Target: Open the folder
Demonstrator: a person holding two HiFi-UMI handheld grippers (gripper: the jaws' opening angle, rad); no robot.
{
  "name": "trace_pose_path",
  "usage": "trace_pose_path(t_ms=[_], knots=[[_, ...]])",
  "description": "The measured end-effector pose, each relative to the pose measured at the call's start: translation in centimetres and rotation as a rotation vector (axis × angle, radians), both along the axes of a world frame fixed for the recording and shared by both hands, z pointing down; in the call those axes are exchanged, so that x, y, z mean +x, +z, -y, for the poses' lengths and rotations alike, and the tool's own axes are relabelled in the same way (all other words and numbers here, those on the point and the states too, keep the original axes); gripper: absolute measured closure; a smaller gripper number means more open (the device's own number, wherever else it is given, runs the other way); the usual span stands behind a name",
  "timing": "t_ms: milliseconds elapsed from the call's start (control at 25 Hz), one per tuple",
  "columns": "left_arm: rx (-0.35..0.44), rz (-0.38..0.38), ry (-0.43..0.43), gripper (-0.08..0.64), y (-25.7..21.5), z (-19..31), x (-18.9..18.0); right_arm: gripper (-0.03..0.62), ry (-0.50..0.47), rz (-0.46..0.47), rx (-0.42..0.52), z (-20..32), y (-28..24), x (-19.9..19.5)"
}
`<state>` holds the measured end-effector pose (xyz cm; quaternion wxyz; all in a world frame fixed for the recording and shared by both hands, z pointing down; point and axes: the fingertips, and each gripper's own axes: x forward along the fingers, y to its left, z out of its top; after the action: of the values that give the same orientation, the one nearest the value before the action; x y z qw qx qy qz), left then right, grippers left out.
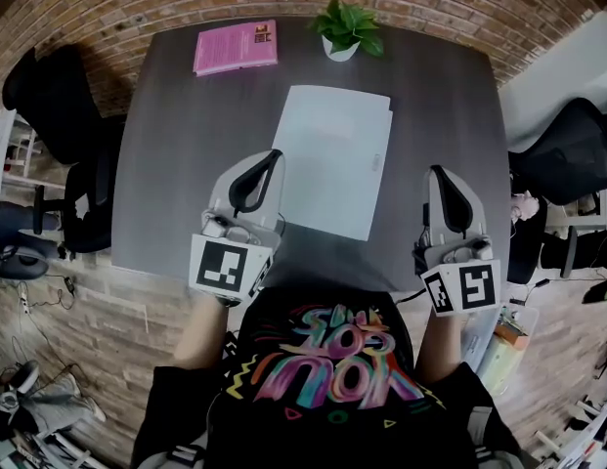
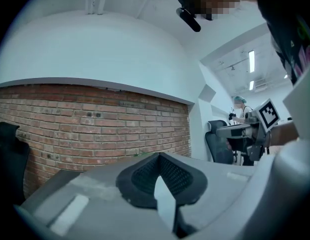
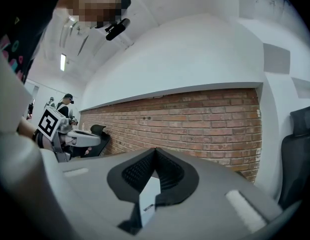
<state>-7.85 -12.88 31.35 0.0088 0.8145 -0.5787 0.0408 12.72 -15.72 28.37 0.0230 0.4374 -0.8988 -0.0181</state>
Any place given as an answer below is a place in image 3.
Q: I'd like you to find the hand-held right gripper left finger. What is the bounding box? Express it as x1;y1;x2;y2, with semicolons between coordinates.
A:
42;147;157;240

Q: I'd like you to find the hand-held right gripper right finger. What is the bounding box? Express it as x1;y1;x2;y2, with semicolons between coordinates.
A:
134;147;283;240

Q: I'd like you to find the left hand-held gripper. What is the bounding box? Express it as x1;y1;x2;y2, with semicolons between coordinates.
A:
36;105;101;163

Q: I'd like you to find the person's left forearm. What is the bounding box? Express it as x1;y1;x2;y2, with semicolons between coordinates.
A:
16;115;42;142

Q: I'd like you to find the black mesh office chair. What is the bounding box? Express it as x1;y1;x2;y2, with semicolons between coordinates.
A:
278;105;310;211

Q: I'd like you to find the black patterned shirt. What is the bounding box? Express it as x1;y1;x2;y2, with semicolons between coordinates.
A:
0;0;70;85

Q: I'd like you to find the black wrist strap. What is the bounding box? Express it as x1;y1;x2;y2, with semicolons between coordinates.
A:
32;129;45;149

